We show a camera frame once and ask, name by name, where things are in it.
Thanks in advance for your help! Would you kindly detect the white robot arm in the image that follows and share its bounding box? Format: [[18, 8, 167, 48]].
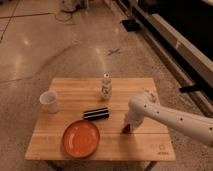
[[124, 90, 213, 147]]

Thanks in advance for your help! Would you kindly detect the small white patterned bottle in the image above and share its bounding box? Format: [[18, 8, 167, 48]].
[[101, 73, 112, 100]]

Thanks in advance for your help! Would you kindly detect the black striped rectangular block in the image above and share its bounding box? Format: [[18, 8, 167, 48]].
[[83, 107, 109, 121]]

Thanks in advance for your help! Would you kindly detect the wooden folding table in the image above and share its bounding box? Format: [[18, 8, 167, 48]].
[[25, 78, 175, 161]]

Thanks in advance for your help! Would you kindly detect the orange plate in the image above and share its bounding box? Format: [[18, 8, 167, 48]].
[[62, 120, 100, 158]]

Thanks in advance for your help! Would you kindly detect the clear plastic cup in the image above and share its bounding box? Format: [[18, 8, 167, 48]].
[[39, 90, 59, 113]]

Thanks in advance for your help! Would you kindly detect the black floor mat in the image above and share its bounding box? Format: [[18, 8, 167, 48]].
[[121, 19, 140, 32]]

